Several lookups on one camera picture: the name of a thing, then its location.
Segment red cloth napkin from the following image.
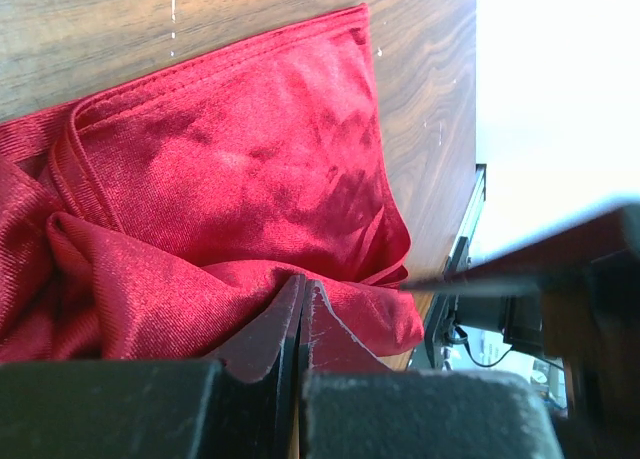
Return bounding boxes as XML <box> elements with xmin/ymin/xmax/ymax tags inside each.
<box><xmin>1</xmin><ymin>4</ymin><xmax>424</xmax><ymax>362</ymax></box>

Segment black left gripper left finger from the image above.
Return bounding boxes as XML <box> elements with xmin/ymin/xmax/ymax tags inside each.
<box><xmin>1</xmin><ymin>275</ymin><xmax>306</xmax><ymax>458</ymax></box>

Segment aluminium frame rail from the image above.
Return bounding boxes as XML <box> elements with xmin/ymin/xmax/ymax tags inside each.
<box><xmin>444</xmin><ymin>164</ymin><xmax>487</xmax><ymax>273</ymax></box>

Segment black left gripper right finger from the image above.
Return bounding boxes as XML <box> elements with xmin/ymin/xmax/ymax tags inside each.
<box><xmin>299</xmin><ymin>281</ymin><xmax>563</xmax><ymax>458</ymax></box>

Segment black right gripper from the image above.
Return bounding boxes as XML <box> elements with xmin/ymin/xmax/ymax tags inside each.
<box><xmin>399</xmin><ymin>201</ymin><xmax>639</xmax><ymax>458</ymax></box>

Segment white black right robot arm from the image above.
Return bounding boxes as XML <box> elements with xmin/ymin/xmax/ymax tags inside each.
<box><xmin>405</xmin><ymin>202</ymin><xmax>639</xmax><ymax>458</ymax></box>

